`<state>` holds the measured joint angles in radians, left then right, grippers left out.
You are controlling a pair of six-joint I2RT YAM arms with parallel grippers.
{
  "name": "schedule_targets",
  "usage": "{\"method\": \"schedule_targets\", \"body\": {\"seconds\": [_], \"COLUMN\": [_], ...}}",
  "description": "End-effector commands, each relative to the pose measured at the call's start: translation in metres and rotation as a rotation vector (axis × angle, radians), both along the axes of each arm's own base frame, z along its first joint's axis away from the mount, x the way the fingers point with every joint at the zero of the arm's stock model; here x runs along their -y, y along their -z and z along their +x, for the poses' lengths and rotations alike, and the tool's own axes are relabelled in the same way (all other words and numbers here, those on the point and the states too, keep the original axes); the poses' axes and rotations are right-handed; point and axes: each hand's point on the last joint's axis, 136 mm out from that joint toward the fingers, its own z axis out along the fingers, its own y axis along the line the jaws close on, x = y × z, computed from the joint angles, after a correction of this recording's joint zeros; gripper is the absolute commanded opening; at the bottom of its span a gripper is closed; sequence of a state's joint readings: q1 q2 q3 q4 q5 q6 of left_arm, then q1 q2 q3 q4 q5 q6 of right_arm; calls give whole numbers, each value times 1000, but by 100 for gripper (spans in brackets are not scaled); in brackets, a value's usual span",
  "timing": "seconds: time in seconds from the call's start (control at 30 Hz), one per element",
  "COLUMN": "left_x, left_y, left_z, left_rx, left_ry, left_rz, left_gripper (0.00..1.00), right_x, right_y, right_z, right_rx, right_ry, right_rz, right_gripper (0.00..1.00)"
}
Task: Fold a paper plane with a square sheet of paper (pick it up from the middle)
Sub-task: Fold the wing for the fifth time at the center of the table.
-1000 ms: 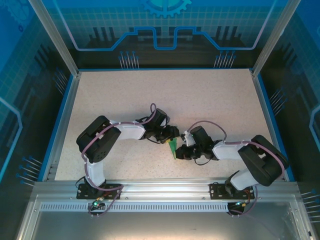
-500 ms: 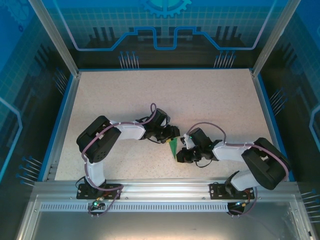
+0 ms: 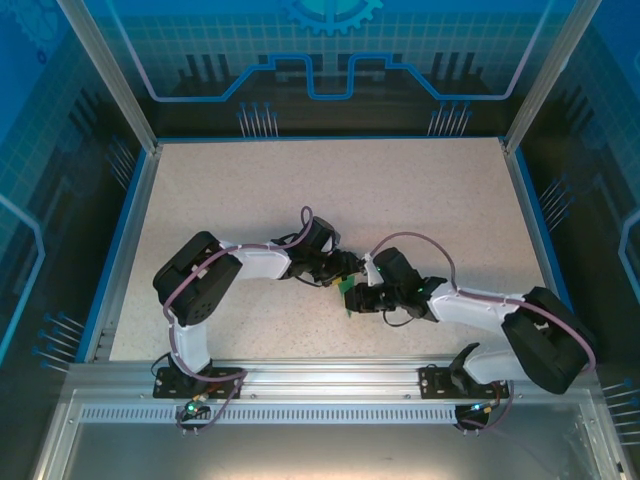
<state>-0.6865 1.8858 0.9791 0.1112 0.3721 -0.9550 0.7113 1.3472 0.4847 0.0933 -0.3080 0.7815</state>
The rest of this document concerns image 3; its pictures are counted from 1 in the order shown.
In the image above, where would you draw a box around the blue gear print panel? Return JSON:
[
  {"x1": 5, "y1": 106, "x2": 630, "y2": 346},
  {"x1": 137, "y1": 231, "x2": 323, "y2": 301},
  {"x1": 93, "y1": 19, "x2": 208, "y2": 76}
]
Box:
[{"x1": 107, "y1": 0, "x2": 556, "y2": 139}]

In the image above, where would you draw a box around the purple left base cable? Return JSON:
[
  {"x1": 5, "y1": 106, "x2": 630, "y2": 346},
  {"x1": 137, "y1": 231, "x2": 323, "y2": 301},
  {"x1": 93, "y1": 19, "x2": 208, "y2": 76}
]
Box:
[{"x1": 159, "y1": 372, "x2": 246, "y2": 437}]

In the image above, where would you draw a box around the aluminium side rail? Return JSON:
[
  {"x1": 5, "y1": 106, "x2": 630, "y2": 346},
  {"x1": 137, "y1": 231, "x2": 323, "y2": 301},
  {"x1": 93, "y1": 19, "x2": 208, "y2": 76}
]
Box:
[{"x1": 82, "y1": 144, "x2": 164, "y2": 364}]

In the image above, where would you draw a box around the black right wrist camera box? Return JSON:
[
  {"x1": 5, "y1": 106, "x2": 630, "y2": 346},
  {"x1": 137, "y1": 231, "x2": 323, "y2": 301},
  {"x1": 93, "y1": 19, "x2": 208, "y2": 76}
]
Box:
[{"x1": 359, "y1": 247, "x2": 426, "y2": 290}]

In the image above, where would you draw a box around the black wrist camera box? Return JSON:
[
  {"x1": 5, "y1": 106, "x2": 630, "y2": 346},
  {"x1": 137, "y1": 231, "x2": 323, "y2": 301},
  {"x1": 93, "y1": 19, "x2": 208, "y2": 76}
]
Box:
[
  {"x1": 303, "y1": 217, "x2": 342, "y2": 255},
  {"x1": 359, "y1": 247, "x2": 426, "y2": 290}
]

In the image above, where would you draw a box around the grey metal sheet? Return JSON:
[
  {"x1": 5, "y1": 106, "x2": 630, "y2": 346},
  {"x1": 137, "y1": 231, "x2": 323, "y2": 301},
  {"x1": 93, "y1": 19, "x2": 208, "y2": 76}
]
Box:
[{"x1": 32, "y1": 387, "x2": 634, "y2": 480}]

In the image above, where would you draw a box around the blue table edge trim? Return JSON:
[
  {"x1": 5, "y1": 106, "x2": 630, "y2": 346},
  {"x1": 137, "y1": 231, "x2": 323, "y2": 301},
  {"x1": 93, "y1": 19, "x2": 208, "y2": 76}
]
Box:
[
  {"x1": 512, "y1": 149, "x2": 591, "y2": 364},
  {"x1": 74, "y1": 149, "x2": 151, "y2": 364}
]

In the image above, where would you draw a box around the green paper sheet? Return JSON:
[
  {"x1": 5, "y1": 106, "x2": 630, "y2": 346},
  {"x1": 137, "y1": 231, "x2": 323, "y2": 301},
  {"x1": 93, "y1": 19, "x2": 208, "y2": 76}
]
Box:
[{"x1": 333, "y1": 273, "x2": 359, "y2": 319}]

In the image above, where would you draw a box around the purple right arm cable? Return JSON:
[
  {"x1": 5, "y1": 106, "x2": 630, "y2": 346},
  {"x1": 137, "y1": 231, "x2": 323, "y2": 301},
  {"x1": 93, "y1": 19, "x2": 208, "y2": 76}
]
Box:
[{"x1": 371, "y1": 231, "x2": 598, "y2": 396}]

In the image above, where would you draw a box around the slotted grey cable duct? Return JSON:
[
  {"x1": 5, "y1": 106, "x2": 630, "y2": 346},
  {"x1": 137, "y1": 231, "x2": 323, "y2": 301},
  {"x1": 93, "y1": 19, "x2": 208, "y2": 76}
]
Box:
[{"x1": 79, "y1": 405, "x2": 464, "y2": 426}]

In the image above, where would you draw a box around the thin black gripper wire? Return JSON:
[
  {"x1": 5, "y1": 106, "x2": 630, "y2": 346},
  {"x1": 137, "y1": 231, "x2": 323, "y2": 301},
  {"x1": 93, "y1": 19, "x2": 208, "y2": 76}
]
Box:
[
  {"x1": 381, "y1": 308, "x2": 417, "y2": 330},
  {"x1": 293, "y1": 271, "x2": 332, "y2": 290}
]

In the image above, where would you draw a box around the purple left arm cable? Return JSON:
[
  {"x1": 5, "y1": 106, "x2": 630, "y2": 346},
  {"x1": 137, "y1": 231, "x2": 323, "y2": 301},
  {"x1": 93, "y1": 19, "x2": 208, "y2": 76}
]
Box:
[{"x1": 162, "y1": 206, "x2": 317, "y2": 389}]

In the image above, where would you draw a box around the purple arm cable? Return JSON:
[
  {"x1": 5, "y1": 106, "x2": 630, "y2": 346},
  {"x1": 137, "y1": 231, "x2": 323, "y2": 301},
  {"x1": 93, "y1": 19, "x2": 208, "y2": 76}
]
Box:
[
  {"x1": 162, "y1": 206, "x2": 317, "y2": 389},
  {"x1": 371, "y1": 231, "x2": 598, "y2": 396}
]

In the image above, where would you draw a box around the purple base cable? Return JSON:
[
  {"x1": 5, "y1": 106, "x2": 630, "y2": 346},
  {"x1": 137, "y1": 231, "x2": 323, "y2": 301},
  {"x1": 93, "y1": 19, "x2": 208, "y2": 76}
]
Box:
[
  {"x1": 159, "y1": 372, "x2": 246, "y2": 437},
  {"x1": 457, "y1": 364, "x2": 519, "y2": 434}
]

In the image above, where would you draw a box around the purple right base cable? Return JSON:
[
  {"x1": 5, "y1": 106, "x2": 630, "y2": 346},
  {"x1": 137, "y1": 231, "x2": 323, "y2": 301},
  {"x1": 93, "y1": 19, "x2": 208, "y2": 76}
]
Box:
[{"x1": 457, "y1": 364, "x2": 519, "y2": 434}]

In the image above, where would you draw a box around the aluminium mounting rail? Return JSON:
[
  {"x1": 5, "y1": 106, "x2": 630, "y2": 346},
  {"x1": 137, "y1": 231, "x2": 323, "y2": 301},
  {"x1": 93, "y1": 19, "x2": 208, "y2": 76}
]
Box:
[{"x1": 67, "y1": 357, "x2": 599, "y2": 401}]

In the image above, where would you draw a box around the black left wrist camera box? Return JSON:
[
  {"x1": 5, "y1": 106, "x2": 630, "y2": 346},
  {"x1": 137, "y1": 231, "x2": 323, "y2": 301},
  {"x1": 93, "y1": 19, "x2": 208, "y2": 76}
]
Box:
[{"x1": 303, "y1": 217, "x2": 342, "y2": 255}]

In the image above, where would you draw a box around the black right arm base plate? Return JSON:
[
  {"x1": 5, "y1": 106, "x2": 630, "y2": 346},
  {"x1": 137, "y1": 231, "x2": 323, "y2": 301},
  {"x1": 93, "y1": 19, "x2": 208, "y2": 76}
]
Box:
[{"x1": 418, "y1": 364, "x2": 506, "y2": 400}]

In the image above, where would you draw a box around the aluminium frame post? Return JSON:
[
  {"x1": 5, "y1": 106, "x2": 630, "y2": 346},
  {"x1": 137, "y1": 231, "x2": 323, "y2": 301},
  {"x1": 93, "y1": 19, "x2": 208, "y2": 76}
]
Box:
[
  {"x1": 54, "y1": 0, "x2": 164, "y2": 156},
  {"x1": 499, "y1": 0, "x2": 604, "y2": 156}
]

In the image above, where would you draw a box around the thin black left gripper wire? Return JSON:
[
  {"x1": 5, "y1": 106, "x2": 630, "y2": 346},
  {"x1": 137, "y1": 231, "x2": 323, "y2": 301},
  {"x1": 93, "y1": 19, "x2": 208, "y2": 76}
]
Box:
[{"x1": 293, "y1": 271, "x2": 332, "y2": 290}]

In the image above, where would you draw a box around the thin black right gripper wire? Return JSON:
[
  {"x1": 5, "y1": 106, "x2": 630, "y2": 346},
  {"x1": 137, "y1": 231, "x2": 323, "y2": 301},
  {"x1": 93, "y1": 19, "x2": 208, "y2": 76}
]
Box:
[{"x1": 381, "y1": 308, "x2": 417, "y2": 330}]

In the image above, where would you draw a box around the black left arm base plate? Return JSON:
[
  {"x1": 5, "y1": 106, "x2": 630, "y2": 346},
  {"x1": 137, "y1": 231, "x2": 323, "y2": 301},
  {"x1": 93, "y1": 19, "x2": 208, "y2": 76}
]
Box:
[{"x1": 152, "y1": 366, "x2": 245, "y2": 400}]

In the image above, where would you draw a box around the blue grid print panel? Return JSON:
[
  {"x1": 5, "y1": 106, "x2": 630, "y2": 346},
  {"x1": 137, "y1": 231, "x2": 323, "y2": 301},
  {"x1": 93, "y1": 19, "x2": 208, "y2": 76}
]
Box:
[
  {"x1": 0, "y1": 0, "x2": 151, "y2": 480},
  {"x1": 519, "y1": 0, "x2": 640, "y2": 480}
]

